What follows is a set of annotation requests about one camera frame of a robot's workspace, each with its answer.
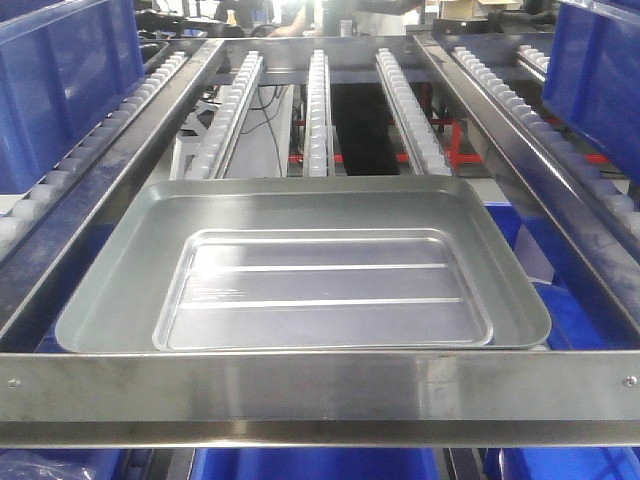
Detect small silver tray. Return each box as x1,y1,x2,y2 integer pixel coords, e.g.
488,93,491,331
153,228,494,352

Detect large grey metal tray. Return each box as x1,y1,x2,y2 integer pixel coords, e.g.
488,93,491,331
56,175,551,353

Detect middle white roller track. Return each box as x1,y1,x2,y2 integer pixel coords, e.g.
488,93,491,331
303,49,335,177

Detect white roller track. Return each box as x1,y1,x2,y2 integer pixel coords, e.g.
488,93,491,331
376,48,453,176
303,49,335,177
185,51,263,180

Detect left white roller track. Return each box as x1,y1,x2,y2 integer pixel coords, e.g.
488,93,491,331
185,51,263,180

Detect right white roller track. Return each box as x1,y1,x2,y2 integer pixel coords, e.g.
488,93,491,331
376,48,453,176

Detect blue bin bottom centre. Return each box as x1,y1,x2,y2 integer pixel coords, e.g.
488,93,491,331
190,447,440,479

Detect blue bin below right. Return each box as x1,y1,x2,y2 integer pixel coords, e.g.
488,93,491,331
485,202,638,350

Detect far left roller track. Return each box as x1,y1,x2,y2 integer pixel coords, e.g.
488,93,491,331
1,51,188,257

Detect far right roller track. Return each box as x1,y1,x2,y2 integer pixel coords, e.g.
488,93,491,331
452,46,639,239

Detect blue bin upper left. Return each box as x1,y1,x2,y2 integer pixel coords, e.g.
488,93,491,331
1,1,144,194

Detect blue bin far right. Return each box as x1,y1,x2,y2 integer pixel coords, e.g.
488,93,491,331
483,447,639,479

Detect blue bin upper right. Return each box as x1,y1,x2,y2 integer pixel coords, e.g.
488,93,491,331
543,1,639,181

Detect blue bin lower left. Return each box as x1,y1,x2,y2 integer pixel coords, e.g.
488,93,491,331
1,449,122,479

